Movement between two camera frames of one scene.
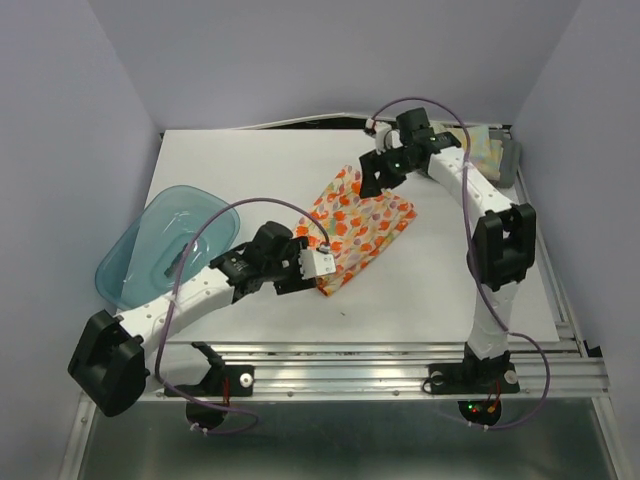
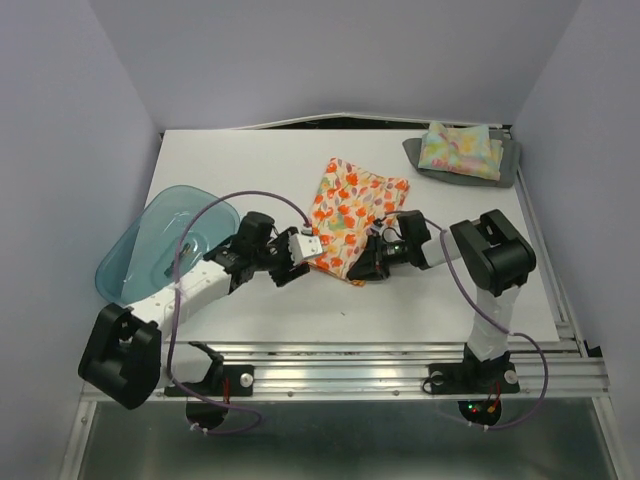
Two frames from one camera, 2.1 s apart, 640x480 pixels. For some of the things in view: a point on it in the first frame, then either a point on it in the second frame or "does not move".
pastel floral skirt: (485, 155) does not move
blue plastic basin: (142, 264) does not move
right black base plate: (479, 378) does not move
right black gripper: (369, 164) → (371, 264)
